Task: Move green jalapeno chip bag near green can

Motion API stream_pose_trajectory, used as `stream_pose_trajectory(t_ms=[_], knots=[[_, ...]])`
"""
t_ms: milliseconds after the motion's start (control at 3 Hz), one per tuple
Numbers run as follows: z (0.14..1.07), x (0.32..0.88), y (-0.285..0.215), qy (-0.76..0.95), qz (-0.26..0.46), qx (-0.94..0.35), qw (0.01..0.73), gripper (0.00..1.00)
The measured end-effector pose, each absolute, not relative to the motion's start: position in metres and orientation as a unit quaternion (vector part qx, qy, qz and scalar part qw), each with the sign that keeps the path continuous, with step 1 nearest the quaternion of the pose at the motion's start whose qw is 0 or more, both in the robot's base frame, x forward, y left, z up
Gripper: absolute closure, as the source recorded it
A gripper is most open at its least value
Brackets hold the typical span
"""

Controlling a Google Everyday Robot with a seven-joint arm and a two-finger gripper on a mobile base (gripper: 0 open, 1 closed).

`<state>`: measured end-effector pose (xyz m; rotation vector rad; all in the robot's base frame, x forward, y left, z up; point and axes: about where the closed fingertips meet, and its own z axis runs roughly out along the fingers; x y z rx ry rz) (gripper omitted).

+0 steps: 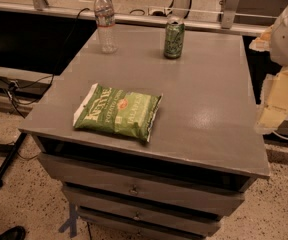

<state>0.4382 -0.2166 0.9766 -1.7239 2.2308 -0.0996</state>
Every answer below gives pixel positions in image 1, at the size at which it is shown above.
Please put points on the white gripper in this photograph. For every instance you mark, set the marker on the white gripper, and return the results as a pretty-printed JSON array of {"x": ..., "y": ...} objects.
[{"x": 273, "y": 109}]

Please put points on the green jalapeno chip bag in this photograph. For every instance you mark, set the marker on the green jalapeno chip bag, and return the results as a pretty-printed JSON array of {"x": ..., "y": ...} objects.
[{"x": 116, "y": 111}]

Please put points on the green soda can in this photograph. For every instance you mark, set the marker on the green soda can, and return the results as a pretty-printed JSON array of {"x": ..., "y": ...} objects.
[{"x": 174, "y": 37}]

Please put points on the grey drawer cabinet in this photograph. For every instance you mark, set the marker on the grey drawer cabinet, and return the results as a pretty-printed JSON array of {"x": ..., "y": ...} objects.
[{"x": 204, "y": 129}]

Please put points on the clear plastic water bottle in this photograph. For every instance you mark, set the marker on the clear plastic water bottle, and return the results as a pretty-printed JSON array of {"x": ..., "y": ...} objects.
[{"x": 105, "y": 19}]

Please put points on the middle grey drawer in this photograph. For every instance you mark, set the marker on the middle grey drawer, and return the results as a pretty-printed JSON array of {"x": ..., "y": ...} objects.
[{"x": 142, "y": 210}]

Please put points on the grey drawer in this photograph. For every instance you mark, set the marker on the grey drawer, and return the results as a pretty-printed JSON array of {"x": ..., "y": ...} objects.
[
  {"x": 140, "y": 229},
  {"x": 142, "y": 210},
  {"x": 142, "y": 186}
]

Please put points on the top grey drawer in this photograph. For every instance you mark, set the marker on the top grey drawer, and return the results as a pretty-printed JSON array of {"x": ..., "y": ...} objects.
[{"x": 142, "y": 186}]

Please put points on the bottom grey drawer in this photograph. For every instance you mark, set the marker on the bottom grey drawer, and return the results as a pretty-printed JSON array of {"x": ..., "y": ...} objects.
[{"x": 140, "y": 229}]

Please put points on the blue tape cross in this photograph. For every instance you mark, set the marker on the blue tape cross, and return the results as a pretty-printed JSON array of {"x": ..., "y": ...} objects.
[{"x": 71, "y": 223}]

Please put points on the black tripod leg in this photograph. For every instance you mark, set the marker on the black tripod leg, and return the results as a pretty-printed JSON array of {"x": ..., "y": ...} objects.
[{"x": 10, "y": 156}]

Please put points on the black shoe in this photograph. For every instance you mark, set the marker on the black shoe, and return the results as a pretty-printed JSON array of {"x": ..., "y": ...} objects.
[{"x": 15, "y": 233}]

